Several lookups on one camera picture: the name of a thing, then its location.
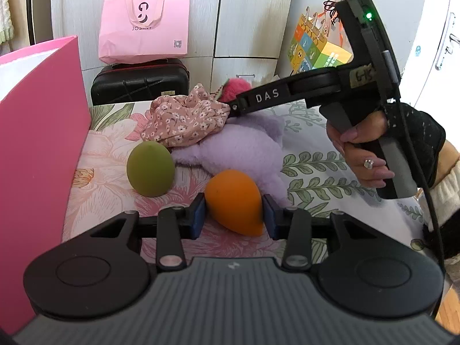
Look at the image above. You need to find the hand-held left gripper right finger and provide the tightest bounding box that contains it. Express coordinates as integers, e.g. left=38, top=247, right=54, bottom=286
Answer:
left=262, top=194, right=382, bottom=273

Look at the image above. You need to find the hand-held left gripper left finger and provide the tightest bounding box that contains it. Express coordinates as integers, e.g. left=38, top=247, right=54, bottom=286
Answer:
left=90, top=193, right=208, bottom=272

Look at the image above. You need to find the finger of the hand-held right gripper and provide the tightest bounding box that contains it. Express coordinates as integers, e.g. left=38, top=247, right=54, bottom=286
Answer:
left=228, top=76, right=303, bottom=119

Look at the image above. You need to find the orange egg-shaped sponge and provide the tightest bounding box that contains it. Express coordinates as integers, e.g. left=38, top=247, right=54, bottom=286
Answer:
left=205, top=170, right=264, bottom=237

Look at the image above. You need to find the pink floral cloth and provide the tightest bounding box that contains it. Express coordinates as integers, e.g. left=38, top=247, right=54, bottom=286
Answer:
left=140, top=84, right=231, bottom=148

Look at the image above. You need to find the pink cardboard box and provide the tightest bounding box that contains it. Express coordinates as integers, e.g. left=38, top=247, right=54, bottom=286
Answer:
left=0, top=36, right=92, bottom=336

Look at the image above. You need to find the person's right forearm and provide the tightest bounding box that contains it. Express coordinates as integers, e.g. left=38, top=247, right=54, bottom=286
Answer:
left=420, top=138, right=460, bottom=259

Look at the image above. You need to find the person's right hand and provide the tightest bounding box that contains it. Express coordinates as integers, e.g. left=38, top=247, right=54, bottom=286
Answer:
left=326, top=101, right=447, bottom=190

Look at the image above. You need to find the pink strawberry plush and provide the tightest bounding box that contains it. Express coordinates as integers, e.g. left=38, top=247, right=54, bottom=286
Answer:
left=216, top=78, right=252, bottom=103

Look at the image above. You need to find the colourful paper gift bag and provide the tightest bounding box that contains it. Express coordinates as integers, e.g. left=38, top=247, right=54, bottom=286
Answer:
left=287, top=6, right=354, bottom=76

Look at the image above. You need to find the purple plush toy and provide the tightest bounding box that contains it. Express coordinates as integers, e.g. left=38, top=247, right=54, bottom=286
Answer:
left=172, top=110, right=292, bottom=209

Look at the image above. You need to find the green egg-shaped sponge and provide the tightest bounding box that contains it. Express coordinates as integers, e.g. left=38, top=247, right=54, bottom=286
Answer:
left=126, top=141, right=175, bottom=198

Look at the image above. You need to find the white door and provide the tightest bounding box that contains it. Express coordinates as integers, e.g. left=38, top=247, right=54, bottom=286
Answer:
left=399, top=0, right=460, bottom=123

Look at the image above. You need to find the floral tablecloth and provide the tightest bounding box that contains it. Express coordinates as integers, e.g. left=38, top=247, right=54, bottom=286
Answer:
left=61, top=102, right=432, bottom=270

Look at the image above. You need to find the grey wooden wardrobe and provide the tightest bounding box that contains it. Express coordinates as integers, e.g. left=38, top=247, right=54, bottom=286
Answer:
left=50, top=0, right=297, bottom=90

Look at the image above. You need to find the black hard suitcase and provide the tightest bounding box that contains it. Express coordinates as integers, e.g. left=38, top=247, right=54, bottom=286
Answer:
left=90, top=58, right=190, bottom=106

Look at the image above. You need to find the pink paper shopping bag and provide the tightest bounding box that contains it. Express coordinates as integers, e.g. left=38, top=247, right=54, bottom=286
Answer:
left=99, top=0, right=190, bottom=64

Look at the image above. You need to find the black metal clothes rack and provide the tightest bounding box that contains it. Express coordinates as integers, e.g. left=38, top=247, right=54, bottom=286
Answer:
left=28, top=0, right=41, bottom=44

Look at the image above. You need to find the light wooden board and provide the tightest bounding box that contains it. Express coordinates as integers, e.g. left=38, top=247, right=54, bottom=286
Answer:
left=11, top=0, right=31, bottom=49

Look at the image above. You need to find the white fleece cardigan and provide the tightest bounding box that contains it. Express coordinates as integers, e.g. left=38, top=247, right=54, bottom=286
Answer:
left=0, top=0, right=15, bottom=45

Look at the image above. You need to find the silver door handle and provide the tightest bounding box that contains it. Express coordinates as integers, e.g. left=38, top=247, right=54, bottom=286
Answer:
left=436, top=12, right=460, bottom=70

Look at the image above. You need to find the black cable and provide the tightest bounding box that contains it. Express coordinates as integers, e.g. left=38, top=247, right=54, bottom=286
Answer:
left=397, top=99, right=448, bottom=270

